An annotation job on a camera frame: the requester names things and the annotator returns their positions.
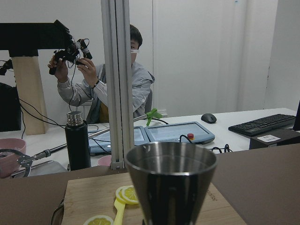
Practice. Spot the black computer mouse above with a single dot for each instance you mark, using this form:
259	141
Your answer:
209	118

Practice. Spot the black keyboard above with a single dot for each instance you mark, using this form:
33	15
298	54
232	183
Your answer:
262	125

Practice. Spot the person in grey jacket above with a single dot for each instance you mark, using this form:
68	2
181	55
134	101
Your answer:
93	87

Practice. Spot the black water bottle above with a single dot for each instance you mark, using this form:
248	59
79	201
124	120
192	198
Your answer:
76	132

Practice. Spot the lemon slice near spoon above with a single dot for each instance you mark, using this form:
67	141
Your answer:
99	220

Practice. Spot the aluminium frame post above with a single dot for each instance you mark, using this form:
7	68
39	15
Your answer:
116	36

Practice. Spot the black box with label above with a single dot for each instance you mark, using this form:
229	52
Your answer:
273	138

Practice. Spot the steel jigger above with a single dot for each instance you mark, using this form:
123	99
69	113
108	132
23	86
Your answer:
171	180

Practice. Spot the wooden cutting board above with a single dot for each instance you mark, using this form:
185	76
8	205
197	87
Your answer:
89	197

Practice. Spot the pink bowl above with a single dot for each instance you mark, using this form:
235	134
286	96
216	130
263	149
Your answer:
9	164

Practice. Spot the lemon slice on spoon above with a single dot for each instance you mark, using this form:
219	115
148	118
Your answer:
127	195

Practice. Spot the pink cup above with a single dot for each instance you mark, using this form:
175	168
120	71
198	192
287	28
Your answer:
105	161

